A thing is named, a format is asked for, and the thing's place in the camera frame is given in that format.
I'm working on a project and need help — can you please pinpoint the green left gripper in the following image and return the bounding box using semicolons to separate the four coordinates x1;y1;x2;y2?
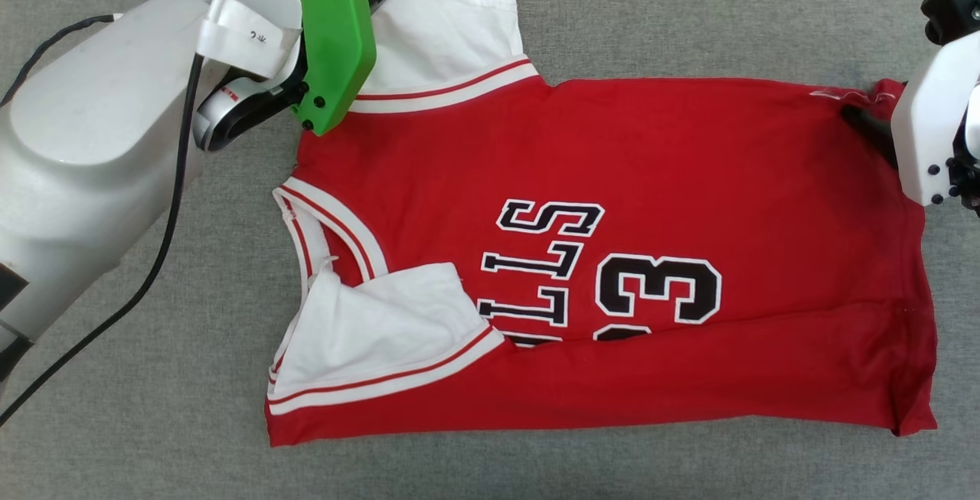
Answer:
193;0;397;154

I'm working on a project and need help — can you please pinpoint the red and white basketball jersey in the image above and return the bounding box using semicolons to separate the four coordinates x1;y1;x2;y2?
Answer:
263;0;939;449

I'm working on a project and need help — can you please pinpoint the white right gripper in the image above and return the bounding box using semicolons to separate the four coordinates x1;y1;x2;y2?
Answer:
840;29;980;216

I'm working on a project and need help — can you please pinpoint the white label tape strip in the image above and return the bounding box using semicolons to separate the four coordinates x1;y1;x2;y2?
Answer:
194;0;304;81

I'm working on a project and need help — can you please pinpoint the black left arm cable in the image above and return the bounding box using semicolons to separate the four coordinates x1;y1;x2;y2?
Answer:
0;0;247;428

